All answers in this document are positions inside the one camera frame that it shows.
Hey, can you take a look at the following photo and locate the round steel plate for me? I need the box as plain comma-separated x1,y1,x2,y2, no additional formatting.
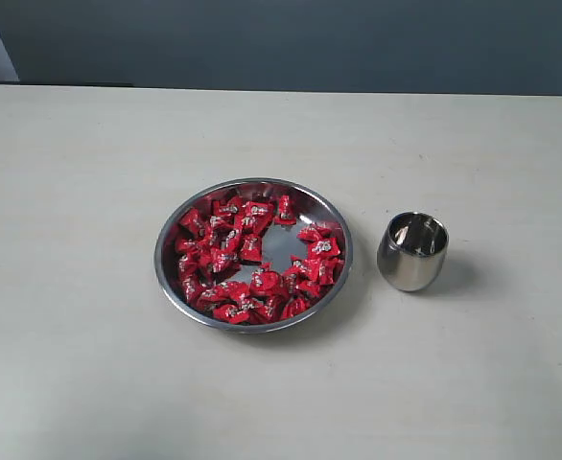
153,178,353,334

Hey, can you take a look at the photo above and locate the steel cup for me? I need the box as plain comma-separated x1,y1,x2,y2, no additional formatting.
377,212,449,292

